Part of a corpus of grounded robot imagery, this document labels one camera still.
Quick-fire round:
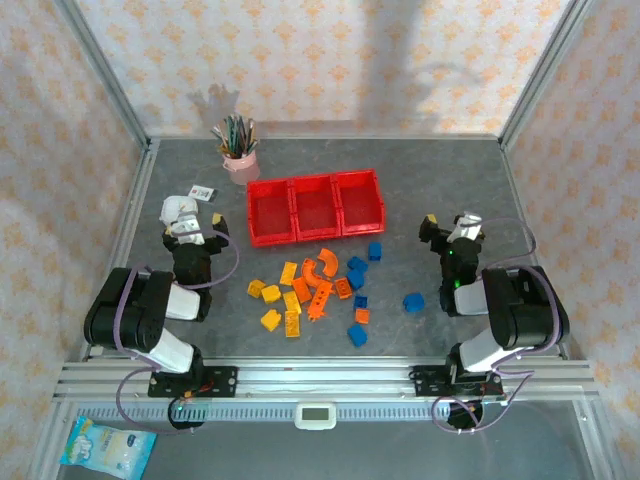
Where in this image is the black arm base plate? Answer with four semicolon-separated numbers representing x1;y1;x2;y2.
412;364;507;402
148;366;239;399

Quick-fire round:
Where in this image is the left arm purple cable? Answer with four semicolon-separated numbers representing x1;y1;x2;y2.
113;212;241;435

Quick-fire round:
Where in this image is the orange long lego plate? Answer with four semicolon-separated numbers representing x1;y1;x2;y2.
309;280;334;314

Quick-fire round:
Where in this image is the orange curved lego piece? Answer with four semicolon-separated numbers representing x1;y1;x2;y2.
301;257;326;289
316;248;340;278

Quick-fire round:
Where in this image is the white digital timer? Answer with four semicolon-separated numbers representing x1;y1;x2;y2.
293;402;337;430

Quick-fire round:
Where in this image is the pink cup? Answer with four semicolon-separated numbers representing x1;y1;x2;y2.
222;147;261;185

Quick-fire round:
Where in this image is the blue wet wipes pack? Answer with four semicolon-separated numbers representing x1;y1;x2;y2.
59;415;158;480

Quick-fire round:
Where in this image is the aluminium frame post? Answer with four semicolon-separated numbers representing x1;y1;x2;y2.
498;0;597;150
53;0;153;151

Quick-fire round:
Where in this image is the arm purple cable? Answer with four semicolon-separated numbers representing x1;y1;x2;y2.
113;212;241;435
430;217;561;435

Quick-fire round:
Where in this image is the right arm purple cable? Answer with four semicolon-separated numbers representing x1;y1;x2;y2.
430;217;561;435

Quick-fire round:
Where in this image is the grey slotted cable duct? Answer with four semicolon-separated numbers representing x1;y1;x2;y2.
74;402;501;425

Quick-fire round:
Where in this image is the white square clock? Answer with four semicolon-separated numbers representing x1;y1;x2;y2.
159;195;201;227

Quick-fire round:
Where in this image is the bundle of coloured pencils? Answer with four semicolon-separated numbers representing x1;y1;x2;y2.
209;113;260;157

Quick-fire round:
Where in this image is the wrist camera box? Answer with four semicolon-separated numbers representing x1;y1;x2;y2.
447;210;486;242
170;222;207;247

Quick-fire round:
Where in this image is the aluminium front rail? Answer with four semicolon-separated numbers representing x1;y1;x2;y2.
52;356;600;402

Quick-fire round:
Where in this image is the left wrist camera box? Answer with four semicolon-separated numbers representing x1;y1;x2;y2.
170;222;207;247

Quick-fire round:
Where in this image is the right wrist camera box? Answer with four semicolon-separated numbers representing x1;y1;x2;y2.
447;210;486;242

